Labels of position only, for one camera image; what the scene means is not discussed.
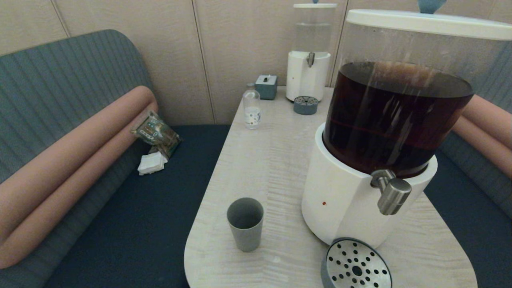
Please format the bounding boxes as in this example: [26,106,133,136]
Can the large dark tea dispenser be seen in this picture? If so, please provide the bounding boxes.
[301,20,512,249]

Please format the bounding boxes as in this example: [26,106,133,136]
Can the grey plastic cup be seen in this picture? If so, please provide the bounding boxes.
[227,197,264,252]

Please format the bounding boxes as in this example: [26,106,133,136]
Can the large steel dispenser tap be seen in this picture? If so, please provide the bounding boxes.
[370,169,412,216]

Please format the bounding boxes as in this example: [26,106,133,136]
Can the clear plastic bottle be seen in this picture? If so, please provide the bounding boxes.
[243,83,262,130]

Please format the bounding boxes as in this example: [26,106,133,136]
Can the grey-blue square box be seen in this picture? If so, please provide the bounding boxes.
[255,74,278,100]

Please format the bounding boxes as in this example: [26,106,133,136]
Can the small perforated drip tray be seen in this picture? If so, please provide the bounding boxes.
[293,96,319,116]

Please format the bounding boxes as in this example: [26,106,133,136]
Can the small clear water dispenser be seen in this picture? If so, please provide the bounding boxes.
[286,7,338,102]

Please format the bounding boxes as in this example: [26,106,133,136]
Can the clear snack packet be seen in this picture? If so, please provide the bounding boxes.
[131,111,182,158]

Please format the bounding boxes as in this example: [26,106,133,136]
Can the white folded napkins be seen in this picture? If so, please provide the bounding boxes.
[137,151,168,176]

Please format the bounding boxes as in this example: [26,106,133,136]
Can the dark blue seat cushion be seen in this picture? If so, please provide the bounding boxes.
[42,125,232,288]
[424,150,512,288]

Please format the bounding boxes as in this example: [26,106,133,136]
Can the small white dispenser lid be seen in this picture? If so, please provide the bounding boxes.
[293,0,338,9]

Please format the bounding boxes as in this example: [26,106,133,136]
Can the large perforated steel drip tray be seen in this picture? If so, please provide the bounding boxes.
[321,238,393,288]

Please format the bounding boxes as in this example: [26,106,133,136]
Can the pink bolster cushion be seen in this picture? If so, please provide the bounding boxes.
[460,94,512,150]
[0,102,158,269]
[0,85,157,242]
[452,116,512,178]

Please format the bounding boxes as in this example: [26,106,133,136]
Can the large white dispenser lid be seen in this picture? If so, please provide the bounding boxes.
[346,0,512,41]

